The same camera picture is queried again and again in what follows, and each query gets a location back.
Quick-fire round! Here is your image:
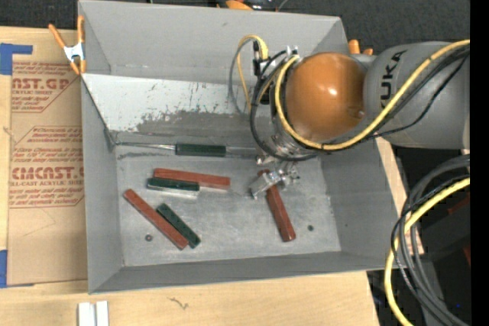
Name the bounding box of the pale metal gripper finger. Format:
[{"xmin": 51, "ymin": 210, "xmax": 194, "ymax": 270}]
[
  {"xmin": 249, "ymin": 170, "xmax": 280, "ymax": 200},
  {"xmin": 277, "ymin": 165, "xmax": 301, "ymax": 189}
]

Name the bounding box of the red-brown block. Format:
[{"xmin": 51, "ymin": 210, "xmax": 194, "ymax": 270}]
[
  {"xmin": 153, "ymin": 167, "xmax": 232, "ymax": 191},
  {"xmin": 122, "ymin": 188, "xmax": 189, "ymax": 251},
  {"xmin": 257, "ymin": 168, "xmax": 297, "ymax": 244}
]

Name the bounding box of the grey metal bin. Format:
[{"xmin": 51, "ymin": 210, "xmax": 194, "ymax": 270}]
[{"xmin": 77, "ymin": 0, "xmax": 403, "ymax": 295}]

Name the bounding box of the dark green flat block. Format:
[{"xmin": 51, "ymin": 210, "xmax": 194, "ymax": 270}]
[
  {"xmin": 174, "ymin": 142, "xmax": 227, "ymax": 158},
  {"xmin": 146, "ymin": 177, "xmax": 201, "ymax": 192},
  {"xmin": 155, "ymin": 202, "xmax": 202, "ymax": 250}
]

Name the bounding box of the brown cardboard board, red print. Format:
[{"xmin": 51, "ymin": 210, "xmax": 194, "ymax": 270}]
[{"xmin": 0, "ymin": 25, "xmax": 89, "ymax": 288}]

